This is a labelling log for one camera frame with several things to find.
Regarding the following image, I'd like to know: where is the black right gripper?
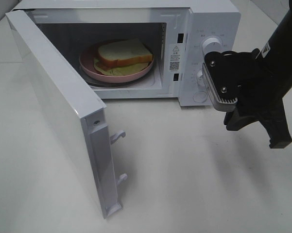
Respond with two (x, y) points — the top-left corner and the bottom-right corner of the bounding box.
(221, 48), (292, 149)

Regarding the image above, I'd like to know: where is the white timer knob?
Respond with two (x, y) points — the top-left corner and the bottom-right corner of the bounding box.
(197, 70), (205, 87)

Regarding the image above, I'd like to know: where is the sandwich with lettuce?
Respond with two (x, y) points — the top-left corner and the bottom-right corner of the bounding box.
(98, 39), (154, 68)

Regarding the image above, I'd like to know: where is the pink plate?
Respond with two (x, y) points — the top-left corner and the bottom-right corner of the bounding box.
(79, 40), (154, 84)

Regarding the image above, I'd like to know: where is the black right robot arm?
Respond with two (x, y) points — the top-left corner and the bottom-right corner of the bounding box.
(224, 0), (292, 149)

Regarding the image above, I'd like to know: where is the upper white power knob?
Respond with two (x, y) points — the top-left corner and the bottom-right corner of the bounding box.
(202, 37), (223, 55)

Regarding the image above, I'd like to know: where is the glass microwave turntable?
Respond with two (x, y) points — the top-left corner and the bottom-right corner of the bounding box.
(80, 59), (154, 87)

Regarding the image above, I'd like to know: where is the white microwave oven body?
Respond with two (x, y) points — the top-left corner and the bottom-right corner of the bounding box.
(11, 0), (240, 106)

